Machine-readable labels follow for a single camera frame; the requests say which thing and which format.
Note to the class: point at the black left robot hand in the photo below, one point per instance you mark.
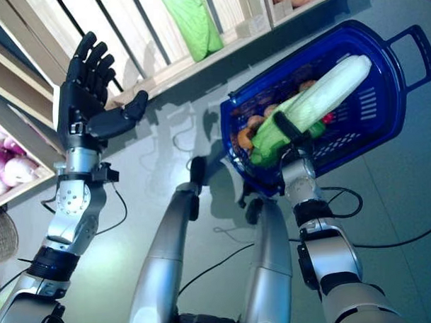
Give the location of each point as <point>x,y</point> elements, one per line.
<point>82,102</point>

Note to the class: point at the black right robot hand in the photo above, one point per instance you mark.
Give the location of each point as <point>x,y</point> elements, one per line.
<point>288,126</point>

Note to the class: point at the green leek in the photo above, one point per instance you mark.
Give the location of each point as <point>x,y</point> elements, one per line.
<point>333,83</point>

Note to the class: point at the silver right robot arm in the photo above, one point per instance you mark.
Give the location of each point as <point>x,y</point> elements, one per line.
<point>332,256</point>

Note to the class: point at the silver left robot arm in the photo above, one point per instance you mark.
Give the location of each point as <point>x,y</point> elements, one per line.
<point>72,209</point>

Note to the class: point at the blue plastic shopping basket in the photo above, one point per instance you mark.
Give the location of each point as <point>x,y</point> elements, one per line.
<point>387,102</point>

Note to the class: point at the grey wicker basket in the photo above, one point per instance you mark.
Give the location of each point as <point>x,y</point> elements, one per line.
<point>2,236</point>

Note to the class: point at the green bell pepper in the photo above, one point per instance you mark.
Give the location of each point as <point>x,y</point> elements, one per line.
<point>317,129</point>

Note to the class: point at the red bell pepper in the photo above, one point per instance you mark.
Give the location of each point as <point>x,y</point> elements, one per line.
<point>327,118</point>

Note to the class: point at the orange vegetable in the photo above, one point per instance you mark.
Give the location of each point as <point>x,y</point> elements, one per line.
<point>243,139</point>

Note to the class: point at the wooden onion crate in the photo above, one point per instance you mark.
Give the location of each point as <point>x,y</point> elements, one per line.
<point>34,139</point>

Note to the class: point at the slatted wooden crate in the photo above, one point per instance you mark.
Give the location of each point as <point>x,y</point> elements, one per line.
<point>232,40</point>

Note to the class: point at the silver right robot leg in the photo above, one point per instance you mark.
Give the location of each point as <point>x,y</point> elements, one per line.
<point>272,273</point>

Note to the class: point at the silver robot leg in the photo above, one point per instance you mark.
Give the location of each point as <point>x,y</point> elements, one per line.
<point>162,262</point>
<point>272,273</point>

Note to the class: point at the silver left robot leg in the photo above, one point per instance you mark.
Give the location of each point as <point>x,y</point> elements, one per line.
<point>162,262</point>

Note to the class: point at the dark robot pelvis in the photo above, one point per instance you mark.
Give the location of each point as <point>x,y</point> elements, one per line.
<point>207,321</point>

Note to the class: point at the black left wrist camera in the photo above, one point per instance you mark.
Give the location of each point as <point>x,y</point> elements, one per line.
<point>104,172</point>

